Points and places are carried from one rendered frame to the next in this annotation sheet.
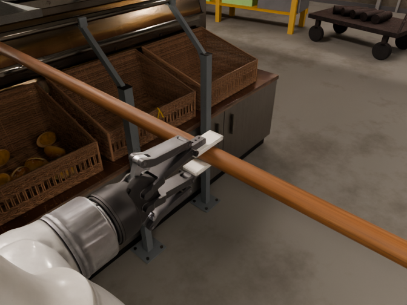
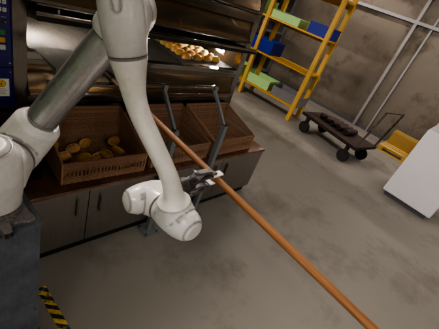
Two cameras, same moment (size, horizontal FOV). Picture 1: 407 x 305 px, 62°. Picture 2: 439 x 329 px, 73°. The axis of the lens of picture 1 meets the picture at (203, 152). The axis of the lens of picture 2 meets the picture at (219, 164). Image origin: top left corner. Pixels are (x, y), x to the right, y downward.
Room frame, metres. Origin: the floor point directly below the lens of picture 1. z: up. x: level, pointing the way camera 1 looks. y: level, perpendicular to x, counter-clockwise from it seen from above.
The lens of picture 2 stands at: (-0.61, 0.09, 1.85)
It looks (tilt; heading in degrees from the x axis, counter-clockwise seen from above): 30 degrees down; 355
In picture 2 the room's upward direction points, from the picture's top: 22 degrees clockwise
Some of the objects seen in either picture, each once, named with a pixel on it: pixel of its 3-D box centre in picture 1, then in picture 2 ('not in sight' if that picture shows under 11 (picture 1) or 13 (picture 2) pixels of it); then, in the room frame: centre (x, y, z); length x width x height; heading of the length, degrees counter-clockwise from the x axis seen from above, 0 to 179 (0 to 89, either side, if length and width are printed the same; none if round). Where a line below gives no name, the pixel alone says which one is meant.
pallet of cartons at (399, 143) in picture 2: not in sight; (411, 151); (5.38, -4.06, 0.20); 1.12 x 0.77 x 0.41; 54
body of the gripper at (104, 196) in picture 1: (129, 203); (186, 185); (0.33, 0.10, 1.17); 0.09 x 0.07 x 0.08; 140
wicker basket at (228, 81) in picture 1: (201, 65); (219, 126); (2.01, 0.01, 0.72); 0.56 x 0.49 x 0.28; 140
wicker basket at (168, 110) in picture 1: (125, 98); (168, 132); (1.56, 0.40, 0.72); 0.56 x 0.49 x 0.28; 139
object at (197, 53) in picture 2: not in sight; (185, 47); (2.44, 0.58, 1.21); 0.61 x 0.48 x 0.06; 50
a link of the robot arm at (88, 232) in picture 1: (82, 235); not in sight; (0.27, 0.15, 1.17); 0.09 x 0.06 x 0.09; 50
